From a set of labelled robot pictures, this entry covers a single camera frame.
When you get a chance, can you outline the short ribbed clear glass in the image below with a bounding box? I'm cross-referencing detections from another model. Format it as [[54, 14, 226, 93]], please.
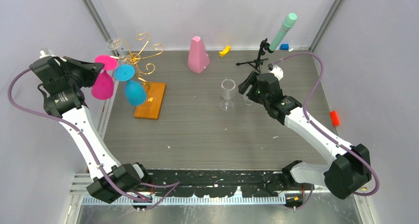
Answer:
[[243, 95, 253, 106]]

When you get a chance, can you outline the pink wine glass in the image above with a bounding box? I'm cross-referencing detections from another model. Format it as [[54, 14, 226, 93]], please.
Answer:
[[91, 55, 118, 100]]

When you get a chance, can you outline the clear wine glass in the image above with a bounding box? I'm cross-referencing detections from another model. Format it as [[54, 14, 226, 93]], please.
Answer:
[[220, 79, 236, 111], [106, 39, 126, 58]]

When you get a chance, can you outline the blue wine glass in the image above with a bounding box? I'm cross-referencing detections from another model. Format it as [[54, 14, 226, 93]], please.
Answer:
[[114, 64, 147, 106]]

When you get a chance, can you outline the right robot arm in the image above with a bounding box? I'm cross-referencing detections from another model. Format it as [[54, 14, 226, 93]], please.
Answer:
[[238, 71, 373, 199]]

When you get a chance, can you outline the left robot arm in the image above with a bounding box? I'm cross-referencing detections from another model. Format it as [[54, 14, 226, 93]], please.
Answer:
[[29, 55, 152, 204]]

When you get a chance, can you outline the black tripod stand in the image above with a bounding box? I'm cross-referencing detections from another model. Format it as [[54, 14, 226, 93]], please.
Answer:
[[236, 38, 270, 74]]

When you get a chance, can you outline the blue block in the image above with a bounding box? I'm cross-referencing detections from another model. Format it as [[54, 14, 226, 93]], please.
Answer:
[[280, 44, 290, 50]]

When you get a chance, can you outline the yellow block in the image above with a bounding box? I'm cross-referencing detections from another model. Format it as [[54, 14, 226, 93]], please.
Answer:
[[218, 45, 231, 57]]

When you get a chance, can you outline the pink metronome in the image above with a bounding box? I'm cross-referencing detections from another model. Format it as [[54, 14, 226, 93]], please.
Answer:
[[187, 36, 210, 74]]

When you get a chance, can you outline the mint green microphone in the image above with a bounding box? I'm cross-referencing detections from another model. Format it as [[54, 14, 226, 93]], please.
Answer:
[[268, 13, 297, 52]]

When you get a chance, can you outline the red block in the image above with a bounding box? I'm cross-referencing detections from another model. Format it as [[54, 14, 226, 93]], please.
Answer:
[[330, 111, 340, 127]]

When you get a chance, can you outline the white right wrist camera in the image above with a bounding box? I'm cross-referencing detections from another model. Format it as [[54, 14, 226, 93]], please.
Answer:
[[268, 63, 284, 81]]

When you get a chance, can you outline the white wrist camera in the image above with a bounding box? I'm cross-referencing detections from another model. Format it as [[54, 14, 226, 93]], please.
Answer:
[[268, 63, 284, 81], [40, 48, 57, 59]]

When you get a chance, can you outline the gold wire glass rack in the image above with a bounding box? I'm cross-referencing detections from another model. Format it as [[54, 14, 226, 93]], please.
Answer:
[[113, 33, 165, 92]]

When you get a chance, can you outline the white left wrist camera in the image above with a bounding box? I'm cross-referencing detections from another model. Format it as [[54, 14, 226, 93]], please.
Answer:
[[40, 48, 57, 59]]

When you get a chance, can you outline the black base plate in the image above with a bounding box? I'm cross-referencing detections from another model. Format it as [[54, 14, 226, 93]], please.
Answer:
[[119, 168, 315, 199]]

